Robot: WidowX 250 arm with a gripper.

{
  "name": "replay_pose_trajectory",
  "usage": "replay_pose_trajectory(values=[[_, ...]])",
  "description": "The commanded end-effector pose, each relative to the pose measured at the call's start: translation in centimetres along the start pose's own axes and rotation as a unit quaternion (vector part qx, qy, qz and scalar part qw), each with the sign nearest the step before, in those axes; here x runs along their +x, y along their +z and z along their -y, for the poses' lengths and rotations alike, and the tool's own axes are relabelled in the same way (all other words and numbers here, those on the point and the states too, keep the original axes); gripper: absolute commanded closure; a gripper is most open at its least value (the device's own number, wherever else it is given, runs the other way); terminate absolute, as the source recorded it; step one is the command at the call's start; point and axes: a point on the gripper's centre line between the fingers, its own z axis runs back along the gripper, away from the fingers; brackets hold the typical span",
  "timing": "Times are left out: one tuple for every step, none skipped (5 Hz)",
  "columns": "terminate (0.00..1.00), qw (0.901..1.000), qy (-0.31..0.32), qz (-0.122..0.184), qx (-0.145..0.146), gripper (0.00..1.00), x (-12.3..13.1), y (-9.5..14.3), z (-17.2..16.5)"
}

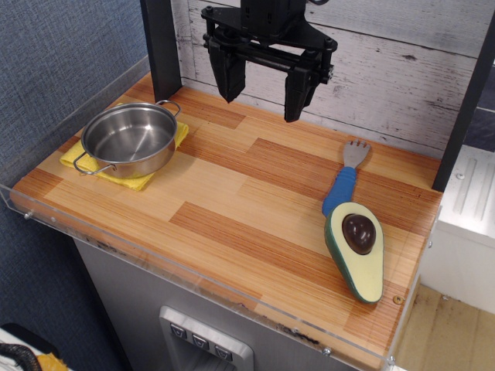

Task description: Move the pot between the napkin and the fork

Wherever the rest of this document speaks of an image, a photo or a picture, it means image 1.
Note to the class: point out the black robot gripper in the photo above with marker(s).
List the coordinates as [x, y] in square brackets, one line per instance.
[275, 34]

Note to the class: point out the stainless steel pot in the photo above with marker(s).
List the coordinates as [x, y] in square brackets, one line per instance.
[129, 137]

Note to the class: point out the toy avocado half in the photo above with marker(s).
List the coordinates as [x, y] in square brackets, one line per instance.
[355, 240]

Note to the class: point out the yellow folded cloth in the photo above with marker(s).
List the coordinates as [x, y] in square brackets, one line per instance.
[116, 170]

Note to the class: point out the clear acrylic table guard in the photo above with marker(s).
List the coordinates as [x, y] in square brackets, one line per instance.
[236, 214]

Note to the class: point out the white ribbed box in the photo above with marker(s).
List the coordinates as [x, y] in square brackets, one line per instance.
[459, 256]

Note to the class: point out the grey toy fridge dispenser panel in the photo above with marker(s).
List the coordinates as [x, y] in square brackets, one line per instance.
[193, 345]

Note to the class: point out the black left vertical post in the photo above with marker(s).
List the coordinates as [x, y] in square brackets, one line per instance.
[161, 44]

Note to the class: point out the black vertical post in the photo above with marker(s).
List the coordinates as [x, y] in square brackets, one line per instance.
[161, 44]
[467, 109]

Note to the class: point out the blue handled metal fork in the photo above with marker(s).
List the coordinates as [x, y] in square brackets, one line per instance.
[354, 153]

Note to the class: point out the black right vertical post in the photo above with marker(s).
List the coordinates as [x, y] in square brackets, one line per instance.
[467, 109]

